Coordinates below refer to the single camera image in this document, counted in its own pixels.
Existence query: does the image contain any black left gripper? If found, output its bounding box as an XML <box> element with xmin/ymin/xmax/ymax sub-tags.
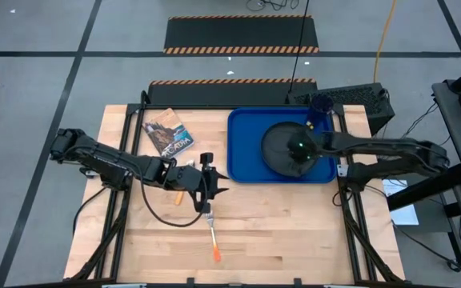
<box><xmin>176</xmin><ymin>153</ymin><xmax>230</xmax><ymax>213</ymax></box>

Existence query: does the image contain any black round plate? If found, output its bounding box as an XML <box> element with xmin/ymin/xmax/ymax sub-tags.
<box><xmin>260</xmin><ymin>121</ymin><xmax>323</xmax><ymax>178</ymax></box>

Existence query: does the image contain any spoon with yellow handle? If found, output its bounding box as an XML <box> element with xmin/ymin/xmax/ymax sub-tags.
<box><xmin>174</xmin><ymin>158</ymin><xmax>196</xmax><ymax>207</ymax></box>

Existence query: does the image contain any purple faceted plastic cup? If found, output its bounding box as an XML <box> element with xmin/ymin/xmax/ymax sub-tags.
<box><xmin>306</xmin><ymin>94</ymin><xmax>335</xmax><ymax>130</ymax></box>

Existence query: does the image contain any fork with orange handle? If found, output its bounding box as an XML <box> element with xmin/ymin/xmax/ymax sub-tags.
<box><xmin>206</xmin><ymin>210</ymin><xmax>222</xmax><ymax>263</ymax></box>

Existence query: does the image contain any blue plastic tray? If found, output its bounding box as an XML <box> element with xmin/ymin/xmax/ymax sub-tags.
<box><xmin>226</xmin><ymin>106</ymin><xmax>339</xmax><ymax>184</ymax></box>

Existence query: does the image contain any Acadia picture book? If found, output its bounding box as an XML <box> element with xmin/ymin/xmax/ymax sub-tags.
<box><xmin>141</xmin><ymin>107</ymin><xmax>195</xmax><ymax>159</ymax></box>

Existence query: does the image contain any black perforated computer case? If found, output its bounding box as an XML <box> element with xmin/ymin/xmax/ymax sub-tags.
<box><xmin>286</xmin><ymin>82</ymin><xmax>396</xmax><ymax>135</ymax></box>

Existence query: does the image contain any white paper sheet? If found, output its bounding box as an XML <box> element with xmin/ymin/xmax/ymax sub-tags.
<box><xmin>382</xmin><ymin>178</ymin><xmax>420</xmax><ymax>226</ymax></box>

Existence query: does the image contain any large black hazard-striped mat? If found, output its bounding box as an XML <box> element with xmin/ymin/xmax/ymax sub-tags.
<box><xmin>162</xmin><ymin>14</ymin><xmax>320</xmax><ymax>55</ymax></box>

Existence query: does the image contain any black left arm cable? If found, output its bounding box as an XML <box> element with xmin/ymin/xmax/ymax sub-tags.
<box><xmin>139</xmin><ymin>175</ymin><xmax>210</xmax><ymax>228</ymax></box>

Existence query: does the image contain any black hanging cable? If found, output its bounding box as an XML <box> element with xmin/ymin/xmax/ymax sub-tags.
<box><xmin>288</xmin><ymin>0</ymin><xmax>311</xmax><ymax>93</ymax></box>

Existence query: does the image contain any black aluminium table frame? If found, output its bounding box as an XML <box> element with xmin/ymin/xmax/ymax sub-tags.
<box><xmin>65</xmin><ymin>90</ymin><xmax>410</xmax><ymax>288</ymax></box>

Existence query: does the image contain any yellow cable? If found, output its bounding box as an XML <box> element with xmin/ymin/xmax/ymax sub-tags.
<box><xmin>373</xmin><ymin>0</ymin><xmax>399</xmax><ymax>84</ymax></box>

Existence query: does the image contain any coiled black floor cable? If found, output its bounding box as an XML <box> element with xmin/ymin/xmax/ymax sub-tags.
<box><xmin>246</xmin><ymin>0</ymin><xmax>300</xmax><ymax>12</ymax></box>

